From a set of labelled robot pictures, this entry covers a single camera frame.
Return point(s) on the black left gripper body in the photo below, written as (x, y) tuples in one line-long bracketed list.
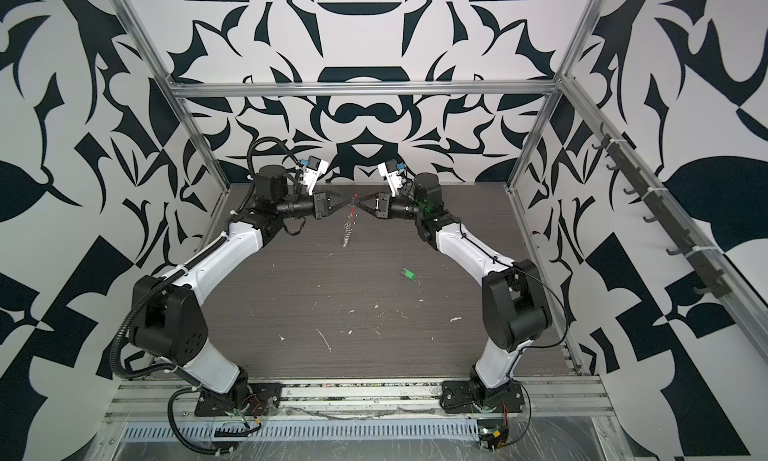
[(320, 204)]

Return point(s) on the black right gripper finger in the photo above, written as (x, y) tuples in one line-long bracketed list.
[(367, 210), (366, 202)]

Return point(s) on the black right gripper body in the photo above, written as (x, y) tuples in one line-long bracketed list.
[(386, 206)]

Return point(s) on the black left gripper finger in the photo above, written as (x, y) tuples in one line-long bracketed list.
[(339, 208), (334, 199)]

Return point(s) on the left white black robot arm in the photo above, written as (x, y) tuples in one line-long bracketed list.
[(165, 329)]

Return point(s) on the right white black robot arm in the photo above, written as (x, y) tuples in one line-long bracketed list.
[(514, 307)]

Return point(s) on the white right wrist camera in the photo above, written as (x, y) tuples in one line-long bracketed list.
[(394, 174)]

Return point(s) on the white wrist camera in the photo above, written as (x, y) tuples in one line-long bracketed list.
[(312, 169), (394, 174)]

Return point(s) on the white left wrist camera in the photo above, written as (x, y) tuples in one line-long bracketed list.
[(312, 169)]

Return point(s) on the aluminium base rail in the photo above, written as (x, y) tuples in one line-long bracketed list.
[(353, 409)]

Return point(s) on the black wall hook rail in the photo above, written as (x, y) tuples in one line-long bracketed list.
[(688, 242)]

